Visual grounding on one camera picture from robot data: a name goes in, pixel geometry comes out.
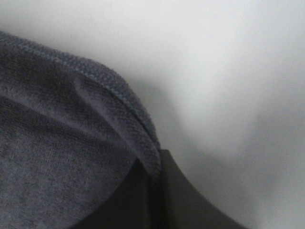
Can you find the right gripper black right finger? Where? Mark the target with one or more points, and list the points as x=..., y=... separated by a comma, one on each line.
x=186, y=207

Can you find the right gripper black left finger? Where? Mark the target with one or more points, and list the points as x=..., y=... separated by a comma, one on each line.
x=127, y=208

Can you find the dark navy towel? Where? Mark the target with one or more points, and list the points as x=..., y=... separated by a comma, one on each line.
x=70, y=131

